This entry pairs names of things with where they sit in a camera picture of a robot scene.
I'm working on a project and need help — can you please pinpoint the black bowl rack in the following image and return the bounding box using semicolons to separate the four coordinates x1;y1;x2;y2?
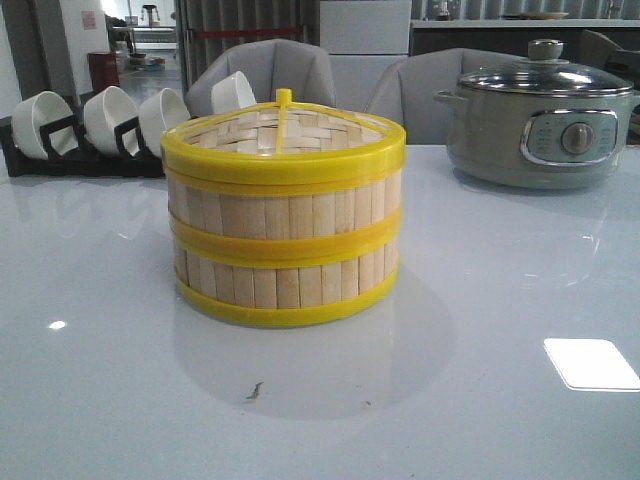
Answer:
1;109;163;178

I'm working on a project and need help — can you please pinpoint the red bin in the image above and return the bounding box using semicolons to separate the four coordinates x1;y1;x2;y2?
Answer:
87;52;120;93

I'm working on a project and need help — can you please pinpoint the grey chair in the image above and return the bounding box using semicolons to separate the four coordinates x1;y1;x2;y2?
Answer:
185;39;336;116
365;48;518;145

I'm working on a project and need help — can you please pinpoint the glass pot lid with knob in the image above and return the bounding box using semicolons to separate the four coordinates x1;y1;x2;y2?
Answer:
458;39;633;97

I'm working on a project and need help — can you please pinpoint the grey chair left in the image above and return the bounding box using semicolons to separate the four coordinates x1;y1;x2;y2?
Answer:
185;39;336;116

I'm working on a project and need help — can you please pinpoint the bamboo steamer basket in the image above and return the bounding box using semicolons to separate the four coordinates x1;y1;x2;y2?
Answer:
168;172;401;271
174;240;399;328

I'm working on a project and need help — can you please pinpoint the grey chair right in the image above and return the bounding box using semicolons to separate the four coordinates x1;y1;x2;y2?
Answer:
365;48;518;145

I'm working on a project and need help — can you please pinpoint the white cabinet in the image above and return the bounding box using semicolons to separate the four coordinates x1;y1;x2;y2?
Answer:
319;1;412;111

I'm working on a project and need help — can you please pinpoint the bamboo steamer lid yellow rim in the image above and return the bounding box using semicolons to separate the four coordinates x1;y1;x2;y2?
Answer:
161;89;406;195

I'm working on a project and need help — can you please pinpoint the grey-green electric cooking pot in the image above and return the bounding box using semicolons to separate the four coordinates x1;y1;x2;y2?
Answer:
434;87;639;190

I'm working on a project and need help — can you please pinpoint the white bowl far left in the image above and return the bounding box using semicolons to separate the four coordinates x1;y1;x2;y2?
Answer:
11;91;73;160

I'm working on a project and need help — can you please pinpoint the white bowl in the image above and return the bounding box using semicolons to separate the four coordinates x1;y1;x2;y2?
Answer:
210;71;257;115
138;88;191;158
11;91;73;160
83;86;138;156

